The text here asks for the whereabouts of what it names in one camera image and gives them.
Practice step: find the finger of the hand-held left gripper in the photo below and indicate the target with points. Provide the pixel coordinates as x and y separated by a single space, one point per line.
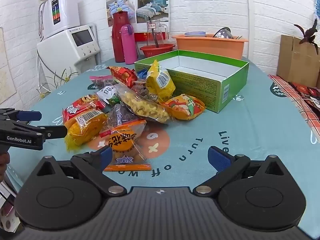
30 115
56 131

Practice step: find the red thermos jug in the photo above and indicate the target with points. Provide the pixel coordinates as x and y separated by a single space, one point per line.
120 37

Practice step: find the thin yellow green plant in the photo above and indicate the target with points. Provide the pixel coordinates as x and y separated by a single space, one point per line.
58 78

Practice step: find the clear packet of yellow twists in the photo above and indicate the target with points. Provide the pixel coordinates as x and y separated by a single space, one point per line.
145 107

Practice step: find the orange clear snack packet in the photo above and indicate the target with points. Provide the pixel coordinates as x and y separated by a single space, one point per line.
125 142

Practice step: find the white water purifier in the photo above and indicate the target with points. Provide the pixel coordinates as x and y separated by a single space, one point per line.
65 10

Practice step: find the yellow white label snack packet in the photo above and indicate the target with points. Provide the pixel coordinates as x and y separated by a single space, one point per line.
160 82

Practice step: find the red gold snack packet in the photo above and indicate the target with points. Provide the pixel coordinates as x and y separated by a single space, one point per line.
123 76

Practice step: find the dark stick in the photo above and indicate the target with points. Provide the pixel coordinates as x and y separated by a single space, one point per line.
156 40

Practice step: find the red plastic basin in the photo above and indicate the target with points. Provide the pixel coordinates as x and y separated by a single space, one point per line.
150 51

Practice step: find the wall poster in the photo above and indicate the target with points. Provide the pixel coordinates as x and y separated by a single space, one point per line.
150 5

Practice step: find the plaid cloth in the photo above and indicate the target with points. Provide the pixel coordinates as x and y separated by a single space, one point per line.
287 92

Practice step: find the green cardboard box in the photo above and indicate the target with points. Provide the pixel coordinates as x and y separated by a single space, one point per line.
200 85

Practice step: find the clear packet of dark snacks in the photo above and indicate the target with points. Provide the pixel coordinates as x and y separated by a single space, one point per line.
120 116

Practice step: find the red patterned bag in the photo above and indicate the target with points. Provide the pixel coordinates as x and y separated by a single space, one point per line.
302 90

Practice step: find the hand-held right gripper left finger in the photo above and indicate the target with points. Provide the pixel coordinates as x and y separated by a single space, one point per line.
106 155

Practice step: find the beige wall sheet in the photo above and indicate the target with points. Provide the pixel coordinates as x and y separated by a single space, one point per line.
6 75

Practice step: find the yellow barcode snack packet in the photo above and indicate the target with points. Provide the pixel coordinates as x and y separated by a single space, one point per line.
85 130

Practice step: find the orange plastic basin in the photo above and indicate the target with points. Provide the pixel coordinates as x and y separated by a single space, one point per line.
207 47

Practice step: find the blue snack packet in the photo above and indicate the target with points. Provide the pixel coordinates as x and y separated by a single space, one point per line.
142 74

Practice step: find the dark purple plant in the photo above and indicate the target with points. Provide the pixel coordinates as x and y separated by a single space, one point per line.
308 33

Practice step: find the orange green snack packet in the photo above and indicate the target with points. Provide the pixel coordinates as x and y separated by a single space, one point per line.
182 107

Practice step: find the pink snack packet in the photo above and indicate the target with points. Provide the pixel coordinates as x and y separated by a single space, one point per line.
102 81

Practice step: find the red cartoon face snack packet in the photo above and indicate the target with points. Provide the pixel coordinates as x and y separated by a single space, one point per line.
80 105

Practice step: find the glass pitcher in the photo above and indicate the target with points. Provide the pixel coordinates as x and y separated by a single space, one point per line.
161 33

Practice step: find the white appliance with screen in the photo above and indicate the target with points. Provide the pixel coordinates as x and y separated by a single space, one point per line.
62 52

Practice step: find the pink thermos bottle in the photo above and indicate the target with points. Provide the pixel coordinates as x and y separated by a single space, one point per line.
128 47

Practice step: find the green white snack packet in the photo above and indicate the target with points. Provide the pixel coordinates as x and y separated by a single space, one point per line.
108 96

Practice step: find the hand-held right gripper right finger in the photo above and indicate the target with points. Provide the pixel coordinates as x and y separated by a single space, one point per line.
218 158

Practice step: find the large cardboard box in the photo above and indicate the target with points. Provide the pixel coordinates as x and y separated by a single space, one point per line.
292 62

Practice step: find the steel bowl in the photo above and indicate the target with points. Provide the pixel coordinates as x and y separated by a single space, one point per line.
223 33

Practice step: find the blue lidded bowl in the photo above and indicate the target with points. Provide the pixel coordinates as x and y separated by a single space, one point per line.
195 33

